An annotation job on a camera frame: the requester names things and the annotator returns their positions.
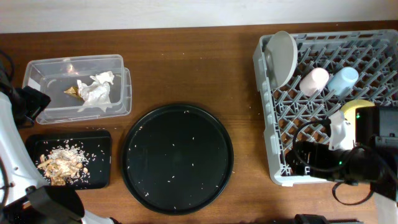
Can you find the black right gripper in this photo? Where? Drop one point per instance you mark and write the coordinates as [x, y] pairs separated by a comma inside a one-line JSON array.
[[320, 152]]

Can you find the gold snack wrapper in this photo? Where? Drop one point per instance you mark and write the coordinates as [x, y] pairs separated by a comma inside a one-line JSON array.
[[73, 91]]

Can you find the yellow bowl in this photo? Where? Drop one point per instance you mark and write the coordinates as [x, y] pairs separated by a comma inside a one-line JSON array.
[[349, 109]]

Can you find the white napkin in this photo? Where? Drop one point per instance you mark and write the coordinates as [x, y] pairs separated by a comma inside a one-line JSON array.
[[97, 94]]

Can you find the peanut shells and rice scraps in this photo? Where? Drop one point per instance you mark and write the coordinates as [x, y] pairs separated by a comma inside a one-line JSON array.
[[65, 164]]

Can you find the pink cup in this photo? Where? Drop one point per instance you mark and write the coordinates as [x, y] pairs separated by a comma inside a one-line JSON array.
[[314, 81]]

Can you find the blue cup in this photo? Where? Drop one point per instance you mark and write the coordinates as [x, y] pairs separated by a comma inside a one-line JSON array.
[[343, 80]]

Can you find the grey plate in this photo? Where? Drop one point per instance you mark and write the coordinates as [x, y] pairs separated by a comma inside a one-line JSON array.
[[281, 58]]

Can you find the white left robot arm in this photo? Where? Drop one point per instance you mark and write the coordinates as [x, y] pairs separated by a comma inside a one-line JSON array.
[[36, 192]]

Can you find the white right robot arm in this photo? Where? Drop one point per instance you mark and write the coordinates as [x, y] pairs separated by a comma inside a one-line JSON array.
[[361, 151]]

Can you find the clear plastic waste bin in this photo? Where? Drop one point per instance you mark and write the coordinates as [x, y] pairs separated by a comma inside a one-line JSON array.
[[55, 76]]

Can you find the grey dishwasher rack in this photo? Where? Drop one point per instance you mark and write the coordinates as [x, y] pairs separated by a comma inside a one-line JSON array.
[[373, 53]]

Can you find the black rectangular tray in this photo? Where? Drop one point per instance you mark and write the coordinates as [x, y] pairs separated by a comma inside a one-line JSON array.
[[94, 142]]

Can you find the round black serving tray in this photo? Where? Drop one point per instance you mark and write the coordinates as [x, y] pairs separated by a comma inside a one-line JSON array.
[[177, 159]]

